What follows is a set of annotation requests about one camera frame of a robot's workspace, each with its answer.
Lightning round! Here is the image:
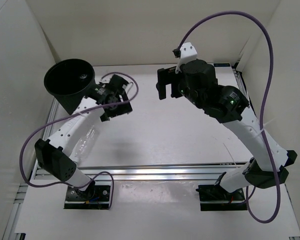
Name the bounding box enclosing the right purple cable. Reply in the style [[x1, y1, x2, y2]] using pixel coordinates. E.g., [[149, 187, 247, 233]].
[[177, 10, 281, 223]]

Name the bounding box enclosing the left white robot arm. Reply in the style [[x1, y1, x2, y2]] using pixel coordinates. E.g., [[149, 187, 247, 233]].
[[34, 74, 132, 201]]

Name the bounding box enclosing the purple cable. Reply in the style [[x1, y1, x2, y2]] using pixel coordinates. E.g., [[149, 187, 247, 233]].
[[19, 72, 140, 210], [177, 10, 281, 223]]

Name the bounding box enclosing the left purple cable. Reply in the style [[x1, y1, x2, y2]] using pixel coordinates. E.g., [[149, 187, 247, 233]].
[[19, 72, 140, 210]]

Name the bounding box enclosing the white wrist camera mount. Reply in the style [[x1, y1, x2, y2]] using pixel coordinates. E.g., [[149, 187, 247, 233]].
[[173, 42, 198, 74]]

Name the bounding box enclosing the clear bottle without label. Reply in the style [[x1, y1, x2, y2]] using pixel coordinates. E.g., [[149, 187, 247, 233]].
[[73, 125, 100, 164]]

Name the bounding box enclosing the black plastic bin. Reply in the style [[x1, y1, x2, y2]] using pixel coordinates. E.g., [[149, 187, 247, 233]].
[[43, 58, 95, 115]]

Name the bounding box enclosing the aluminium frame rail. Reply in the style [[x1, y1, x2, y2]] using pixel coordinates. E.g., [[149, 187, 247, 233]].
[[79, 162, 244, 181]]

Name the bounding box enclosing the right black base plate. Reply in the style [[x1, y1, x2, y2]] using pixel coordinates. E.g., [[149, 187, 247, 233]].
[[196, 184, 248, 212]]

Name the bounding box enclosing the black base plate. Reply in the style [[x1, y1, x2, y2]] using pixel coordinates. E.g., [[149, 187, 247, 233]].
[[63, 182, 113, 210], [196, 184, 248, 212]]

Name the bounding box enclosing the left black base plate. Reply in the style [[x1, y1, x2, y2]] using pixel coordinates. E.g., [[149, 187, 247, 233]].
[[63, 182, 113, 210]]

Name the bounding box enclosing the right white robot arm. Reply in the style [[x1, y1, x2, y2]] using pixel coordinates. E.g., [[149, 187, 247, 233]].
[[156, 59, 297, 200]]

